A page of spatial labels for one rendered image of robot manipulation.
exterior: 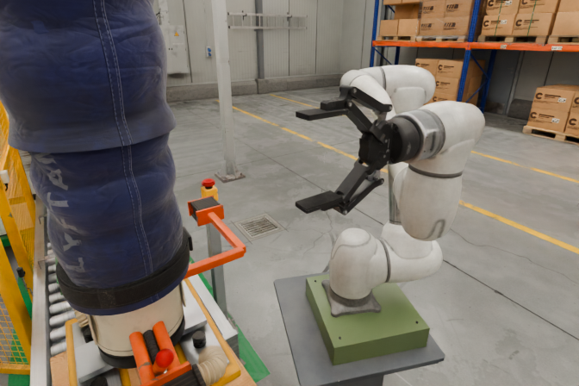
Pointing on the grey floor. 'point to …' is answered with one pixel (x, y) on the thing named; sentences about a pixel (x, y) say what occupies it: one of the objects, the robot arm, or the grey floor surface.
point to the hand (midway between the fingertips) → (308, 162)
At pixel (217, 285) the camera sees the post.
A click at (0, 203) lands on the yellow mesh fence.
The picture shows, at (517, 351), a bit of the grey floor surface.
